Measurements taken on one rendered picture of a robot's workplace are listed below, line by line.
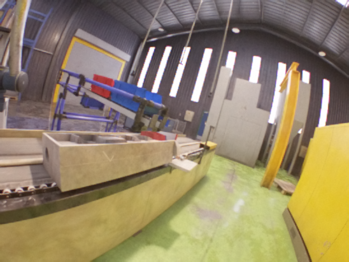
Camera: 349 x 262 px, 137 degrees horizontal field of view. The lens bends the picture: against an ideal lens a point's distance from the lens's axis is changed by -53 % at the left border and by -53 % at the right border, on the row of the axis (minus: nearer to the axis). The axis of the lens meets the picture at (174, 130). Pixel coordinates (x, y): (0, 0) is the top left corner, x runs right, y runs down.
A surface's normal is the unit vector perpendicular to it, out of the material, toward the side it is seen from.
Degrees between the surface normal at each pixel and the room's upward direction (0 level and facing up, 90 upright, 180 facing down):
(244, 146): 90
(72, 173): 80
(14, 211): 90
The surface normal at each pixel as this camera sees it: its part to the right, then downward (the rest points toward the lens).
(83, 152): 0.88, 0.13
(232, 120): -0.45, -0.03
